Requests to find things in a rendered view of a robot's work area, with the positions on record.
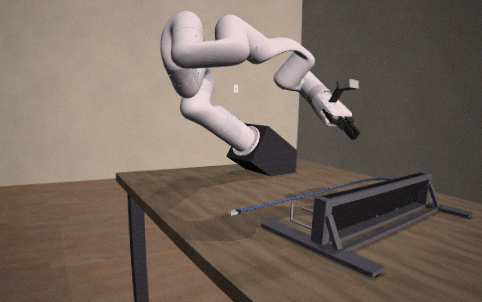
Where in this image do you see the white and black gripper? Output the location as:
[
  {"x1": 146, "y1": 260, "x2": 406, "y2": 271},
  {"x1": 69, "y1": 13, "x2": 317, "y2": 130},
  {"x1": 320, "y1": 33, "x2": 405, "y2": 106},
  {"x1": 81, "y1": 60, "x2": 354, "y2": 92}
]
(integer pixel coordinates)
[{"x1": 311, "y1": 89, "x2": 360, "y2": 140}]

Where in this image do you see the white cable plug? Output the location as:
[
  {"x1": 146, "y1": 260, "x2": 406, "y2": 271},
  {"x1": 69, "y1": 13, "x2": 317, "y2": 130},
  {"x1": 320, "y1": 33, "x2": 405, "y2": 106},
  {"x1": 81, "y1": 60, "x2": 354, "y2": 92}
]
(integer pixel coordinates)
[{"x1": 228, "y1": 209, "x2": 241, "y2": 215}]

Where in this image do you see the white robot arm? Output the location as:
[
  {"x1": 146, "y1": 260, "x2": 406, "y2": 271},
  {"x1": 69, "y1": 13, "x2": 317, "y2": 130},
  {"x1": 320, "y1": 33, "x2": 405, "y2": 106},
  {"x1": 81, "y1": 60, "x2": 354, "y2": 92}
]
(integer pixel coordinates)
[{"x1": 160, "y1": 11, "x2": 329, "y2": 157}]

